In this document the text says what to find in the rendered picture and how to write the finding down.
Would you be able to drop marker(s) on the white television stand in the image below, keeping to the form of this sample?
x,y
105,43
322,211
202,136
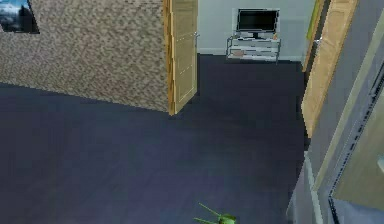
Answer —
x,y
253,49

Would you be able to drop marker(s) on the black television set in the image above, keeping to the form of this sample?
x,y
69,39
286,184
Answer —
x,y
257,21

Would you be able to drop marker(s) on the grey room door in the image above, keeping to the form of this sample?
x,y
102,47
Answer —
x,y
360,160

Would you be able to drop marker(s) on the light wooden room door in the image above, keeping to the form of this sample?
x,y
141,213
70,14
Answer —
x,y
182,53
325,63

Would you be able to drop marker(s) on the framed dark landscape picture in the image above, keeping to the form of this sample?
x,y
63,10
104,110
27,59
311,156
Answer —
x,y
16,16

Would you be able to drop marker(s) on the green house plant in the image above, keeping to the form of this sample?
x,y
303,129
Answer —
x,y
222,217

